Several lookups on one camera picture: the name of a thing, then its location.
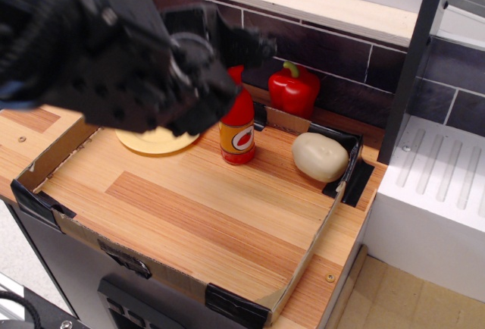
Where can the red toy bell pepper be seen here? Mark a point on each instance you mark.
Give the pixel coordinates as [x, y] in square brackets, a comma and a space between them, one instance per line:
[294, 89]

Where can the black vertical post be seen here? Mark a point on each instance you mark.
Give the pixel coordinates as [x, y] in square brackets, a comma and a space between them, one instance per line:
[428, 22]

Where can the yellow plastic plate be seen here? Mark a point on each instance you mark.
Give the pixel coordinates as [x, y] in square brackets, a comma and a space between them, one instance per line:
[155, 142]

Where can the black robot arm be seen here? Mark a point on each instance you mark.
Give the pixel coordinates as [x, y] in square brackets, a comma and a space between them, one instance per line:
[124, 64]

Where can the red hot sauce bottle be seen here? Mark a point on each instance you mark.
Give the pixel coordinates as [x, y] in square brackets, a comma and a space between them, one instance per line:
[237, 128]

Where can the light wooden shelf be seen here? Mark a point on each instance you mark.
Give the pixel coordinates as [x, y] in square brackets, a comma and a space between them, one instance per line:
[358, 17]

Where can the white sink drainboard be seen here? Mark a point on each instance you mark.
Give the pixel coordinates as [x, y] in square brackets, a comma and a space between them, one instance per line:
[428, 215]

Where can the cardboard fence with black tape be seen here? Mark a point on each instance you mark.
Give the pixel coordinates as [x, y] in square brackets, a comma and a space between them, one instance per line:
[203, 243]

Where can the beige toy potato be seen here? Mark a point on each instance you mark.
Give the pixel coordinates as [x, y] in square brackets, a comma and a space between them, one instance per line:
[319, 157]

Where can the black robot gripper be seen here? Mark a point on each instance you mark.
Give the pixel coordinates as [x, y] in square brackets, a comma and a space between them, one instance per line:
[204, 46]

